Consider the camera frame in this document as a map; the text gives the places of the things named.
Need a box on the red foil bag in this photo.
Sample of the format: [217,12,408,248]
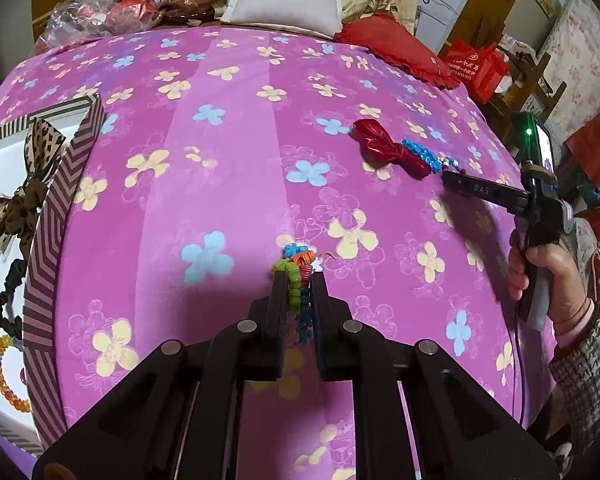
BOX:
[105,0,164,34]

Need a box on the white slatted headboard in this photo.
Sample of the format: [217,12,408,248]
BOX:
[414,0,482,57]

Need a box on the striped cardboard box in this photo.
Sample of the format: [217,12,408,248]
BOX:
[0,94,106,457]

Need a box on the clear plastic bag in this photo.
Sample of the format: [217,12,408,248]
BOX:
[35,0,122,54]

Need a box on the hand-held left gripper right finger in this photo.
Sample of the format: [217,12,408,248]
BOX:
[311,271,572,480]

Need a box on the black scrunchie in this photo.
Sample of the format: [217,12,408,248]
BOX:
[0,257,29,339]

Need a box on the blue bead bracelet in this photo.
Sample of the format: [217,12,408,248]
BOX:
[400,138,443,173]

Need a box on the pearl bead bracelet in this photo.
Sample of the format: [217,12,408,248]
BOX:
[435,156,468,176]

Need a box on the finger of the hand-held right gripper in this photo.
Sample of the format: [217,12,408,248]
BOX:
[441,170,532,207]

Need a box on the red shopping bag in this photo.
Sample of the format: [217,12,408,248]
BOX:
[447,37,512,104]

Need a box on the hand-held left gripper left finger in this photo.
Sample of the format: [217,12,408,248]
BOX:
[32,270,288,480]

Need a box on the shiny red hair bow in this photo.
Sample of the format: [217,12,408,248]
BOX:
[352,119,431,180]

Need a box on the person's right hand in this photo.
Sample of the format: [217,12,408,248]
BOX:
[507,232,595,327]

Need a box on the dark brown hair bow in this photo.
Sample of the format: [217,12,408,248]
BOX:
[0,180,49,257]

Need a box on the red frilled cushion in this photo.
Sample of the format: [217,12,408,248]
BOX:
[334,15,461,91]

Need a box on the person's right forearm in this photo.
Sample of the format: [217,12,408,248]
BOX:
[549,299,600,466]

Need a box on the multicolour coil hair tie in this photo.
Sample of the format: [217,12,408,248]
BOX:
[271,242,327,346]

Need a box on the orange bead bracelet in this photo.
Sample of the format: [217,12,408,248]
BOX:
[0,335,33,413]

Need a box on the crumpled red plastic bag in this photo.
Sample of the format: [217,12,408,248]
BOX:
[565,109,600,192]

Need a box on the wooden shelf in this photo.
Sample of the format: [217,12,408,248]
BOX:
[490,45,569,127]

